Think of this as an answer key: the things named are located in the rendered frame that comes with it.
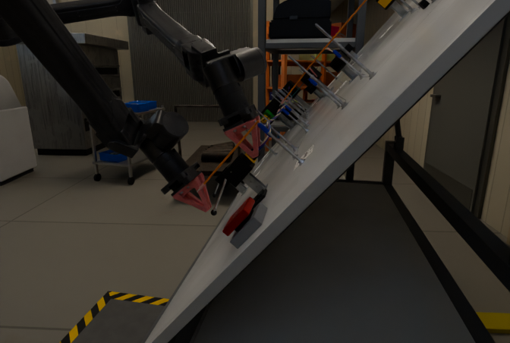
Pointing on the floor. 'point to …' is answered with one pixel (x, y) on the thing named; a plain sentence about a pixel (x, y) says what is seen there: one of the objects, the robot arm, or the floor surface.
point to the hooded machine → (14, 136)
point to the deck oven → (45, 115)
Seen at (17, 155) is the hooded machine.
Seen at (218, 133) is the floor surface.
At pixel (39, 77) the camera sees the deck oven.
